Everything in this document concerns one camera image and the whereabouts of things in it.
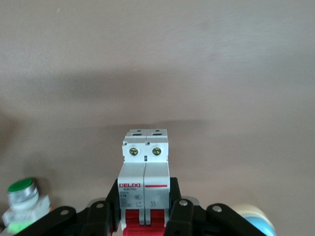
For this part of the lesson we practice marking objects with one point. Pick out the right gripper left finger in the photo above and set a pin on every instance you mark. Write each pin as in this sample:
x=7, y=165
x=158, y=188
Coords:
x=98, y=221

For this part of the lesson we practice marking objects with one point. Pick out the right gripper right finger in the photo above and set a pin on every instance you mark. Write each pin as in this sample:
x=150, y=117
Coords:
x=187, y=221

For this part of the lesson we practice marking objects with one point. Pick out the white red circuit breaker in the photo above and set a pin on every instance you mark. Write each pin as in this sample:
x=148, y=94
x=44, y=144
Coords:
x=145, y=177

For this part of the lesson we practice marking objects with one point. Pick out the blue dome push button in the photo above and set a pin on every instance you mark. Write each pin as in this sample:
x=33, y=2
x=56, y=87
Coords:
x=258, y=221

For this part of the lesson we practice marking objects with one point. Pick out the brown table mat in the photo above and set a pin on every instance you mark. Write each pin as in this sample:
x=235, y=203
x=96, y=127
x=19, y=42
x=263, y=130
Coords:
x=157, y=61

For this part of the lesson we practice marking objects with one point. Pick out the green push button switch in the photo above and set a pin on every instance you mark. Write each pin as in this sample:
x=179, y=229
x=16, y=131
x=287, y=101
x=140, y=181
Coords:
x=22, y=204

